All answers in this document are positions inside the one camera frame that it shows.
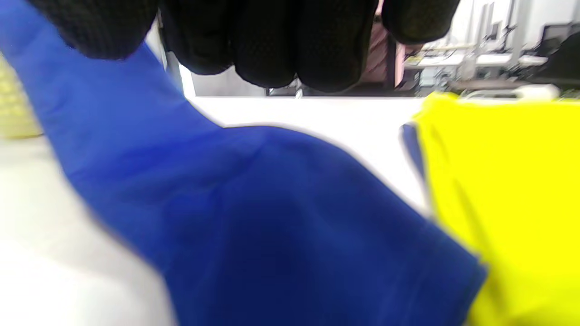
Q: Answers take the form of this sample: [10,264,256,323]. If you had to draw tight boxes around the person's right hand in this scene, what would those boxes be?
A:
[27,0,460,93]

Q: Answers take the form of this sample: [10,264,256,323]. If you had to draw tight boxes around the yellow t-shirt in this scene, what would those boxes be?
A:
[411,92,580,326]

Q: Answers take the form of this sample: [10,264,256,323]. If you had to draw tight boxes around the black mesh office chair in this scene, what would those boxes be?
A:
[266,34,424,97]

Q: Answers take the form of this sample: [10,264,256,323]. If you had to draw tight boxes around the brown top side table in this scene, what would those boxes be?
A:
[448,80,526,91]

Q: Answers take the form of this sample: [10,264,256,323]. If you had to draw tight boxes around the white rolling utility cart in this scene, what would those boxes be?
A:
[460,84,561,101]

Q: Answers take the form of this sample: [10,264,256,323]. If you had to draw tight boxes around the yellow perforated laundry basket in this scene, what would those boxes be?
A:
[0,54,44,139]

